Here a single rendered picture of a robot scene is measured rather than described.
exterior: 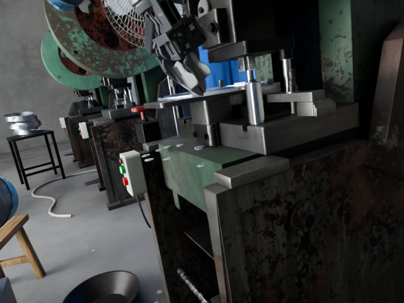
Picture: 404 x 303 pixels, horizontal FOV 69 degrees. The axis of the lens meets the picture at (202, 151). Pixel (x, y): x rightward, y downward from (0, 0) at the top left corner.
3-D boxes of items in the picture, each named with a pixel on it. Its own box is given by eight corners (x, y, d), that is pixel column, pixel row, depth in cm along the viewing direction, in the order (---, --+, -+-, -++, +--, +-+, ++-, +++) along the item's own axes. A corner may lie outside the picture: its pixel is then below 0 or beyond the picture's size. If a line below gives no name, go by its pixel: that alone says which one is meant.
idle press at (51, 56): (72, 174, 343) (30, 14, 303) (63, 162, 427) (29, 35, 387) (187, 143, 415) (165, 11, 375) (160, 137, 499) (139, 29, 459)
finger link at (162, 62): (177, 87, 61) (153, 48, 58) (174, 88, 63) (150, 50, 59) (193, 75, 63) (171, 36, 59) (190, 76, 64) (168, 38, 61)
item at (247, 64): (246, 70, 80) (245, 56, 79) (236, 72, 84) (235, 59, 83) (256, 69, 81) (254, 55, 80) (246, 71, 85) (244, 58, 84)
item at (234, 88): (264, 88, 61) (264, 83, 61) (139, 105, 69) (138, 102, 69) (270, 82, 88) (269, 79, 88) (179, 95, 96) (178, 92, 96)
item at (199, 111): (171, 159, 68) (160, 101, 65) (151, 151, 80) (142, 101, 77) (257, 136, 79) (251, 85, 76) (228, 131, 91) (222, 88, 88)
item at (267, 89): (255, 104, 76) (253, 86, 75) (224, 104, 89) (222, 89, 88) (281, 98, 80) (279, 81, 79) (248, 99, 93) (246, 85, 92)
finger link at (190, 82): (204, 103, 60) (180, 62, 56) (190, 103, 65) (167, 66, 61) (214, 94, 61) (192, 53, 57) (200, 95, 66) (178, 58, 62)
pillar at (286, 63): (289, 97, 79) (284, 42, 76) (283, 98, 81) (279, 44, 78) (295, 96, 80) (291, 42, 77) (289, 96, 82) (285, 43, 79)
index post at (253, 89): (256, 125, 63) (250, 79, 61) (247, 124, 65) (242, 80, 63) (266, 122, 64) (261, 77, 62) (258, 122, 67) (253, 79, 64)
